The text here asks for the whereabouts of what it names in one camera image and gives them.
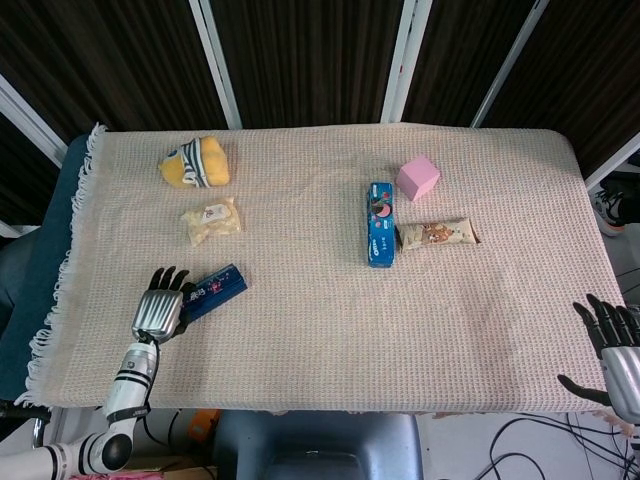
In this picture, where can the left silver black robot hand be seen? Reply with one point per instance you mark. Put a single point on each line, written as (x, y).
(157, 312)

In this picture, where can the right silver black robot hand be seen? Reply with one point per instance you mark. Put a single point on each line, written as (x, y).
(625, 370)

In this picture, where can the dark blue floral glasses case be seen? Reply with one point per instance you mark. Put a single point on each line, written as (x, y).
(220, 290)

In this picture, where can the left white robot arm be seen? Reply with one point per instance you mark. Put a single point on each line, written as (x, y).
(130, 390)

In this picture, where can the clear bag of pale snacks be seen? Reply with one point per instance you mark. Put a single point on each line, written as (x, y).
(212, 222)

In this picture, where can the orange object under table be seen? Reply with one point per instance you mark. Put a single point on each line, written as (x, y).
(202, 425)

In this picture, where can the dark teal padded table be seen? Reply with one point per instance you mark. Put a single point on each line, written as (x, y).
(40, 260)

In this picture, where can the yellow plush toy striped band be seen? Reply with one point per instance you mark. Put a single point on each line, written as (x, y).
(212, 165)

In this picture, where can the brown cardboard box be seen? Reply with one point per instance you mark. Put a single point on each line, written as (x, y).
(170, 470)

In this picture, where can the black white sneaker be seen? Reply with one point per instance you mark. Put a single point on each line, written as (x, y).
(612, 205)

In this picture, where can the beige waffle fringed tablecloth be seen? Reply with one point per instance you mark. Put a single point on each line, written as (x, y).
(325, 325)

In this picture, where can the chrome metal tube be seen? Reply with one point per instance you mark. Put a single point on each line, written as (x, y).
(37, 440)

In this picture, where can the grey blue chair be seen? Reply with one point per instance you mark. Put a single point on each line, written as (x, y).
(320, 445)

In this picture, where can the beige cartoon snack bar wrapper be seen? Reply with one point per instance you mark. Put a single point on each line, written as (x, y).
(435, 235)

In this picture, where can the blue Oreo cookie box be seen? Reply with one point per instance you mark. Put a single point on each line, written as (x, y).
(382, 240)

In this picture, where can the pink cube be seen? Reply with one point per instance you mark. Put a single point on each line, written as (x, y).
(417, 177)

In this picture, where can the white screen frame post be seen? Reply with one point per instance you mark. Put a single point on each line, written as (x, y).
(25, 117)
(510, 65)
(612, 167)
(217, 65)
(405, 60)

